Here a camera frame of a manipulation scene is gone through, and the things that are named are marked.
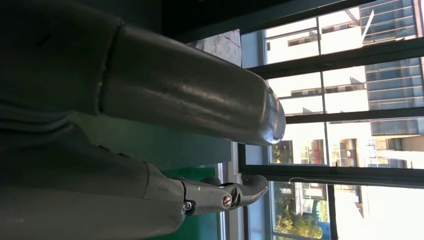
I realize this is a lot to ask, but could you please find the grey poly mailer parcel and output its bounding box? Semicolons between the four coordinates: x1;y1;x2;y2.
195;29;243;67

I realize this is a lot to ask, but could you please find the dark green table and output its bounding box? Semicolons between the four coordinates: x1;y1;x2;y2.
71;110;233;171

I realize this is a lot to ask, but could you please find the black scanner tower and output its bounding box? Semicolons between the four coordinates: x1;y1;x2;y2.
160;0;299;44

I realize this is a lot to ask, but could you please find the dark window frame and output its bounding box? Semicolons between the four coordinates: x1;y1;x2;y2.
238;0;424;240

